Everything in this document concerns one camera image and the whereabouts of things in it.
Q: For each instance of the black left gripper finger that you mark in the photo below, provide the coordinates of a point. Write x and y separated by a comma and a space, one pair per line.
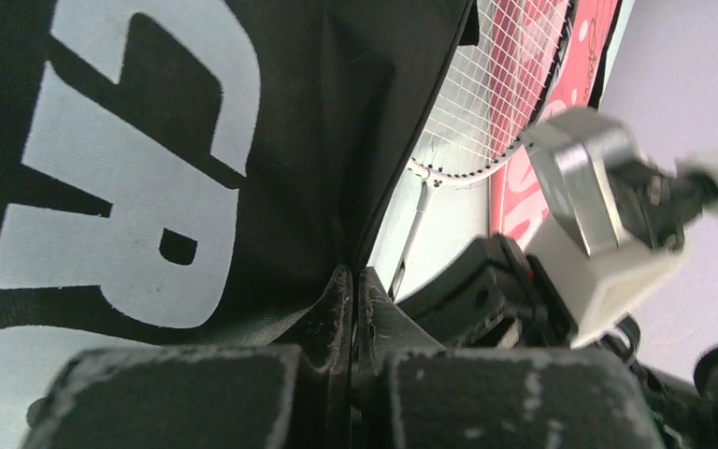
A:
291, 393

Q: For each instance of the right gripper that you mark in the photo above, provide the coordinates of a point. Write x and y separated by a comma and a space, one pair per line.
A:
414, 393

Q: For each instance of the pink sport racket bag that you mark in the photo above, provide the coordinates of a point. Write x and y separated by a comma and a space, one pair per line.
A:
518, 206

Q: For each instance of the black racket bag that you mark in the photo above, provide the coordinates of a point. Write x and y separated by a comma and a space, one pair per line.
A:
177, 173

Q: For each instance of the white racket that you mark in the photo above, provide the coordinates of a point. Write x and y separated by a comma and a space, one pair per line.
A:
493, 89

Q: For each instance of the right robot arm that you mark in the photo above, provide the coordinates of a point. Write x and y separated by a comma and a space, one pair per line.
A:
685, 414

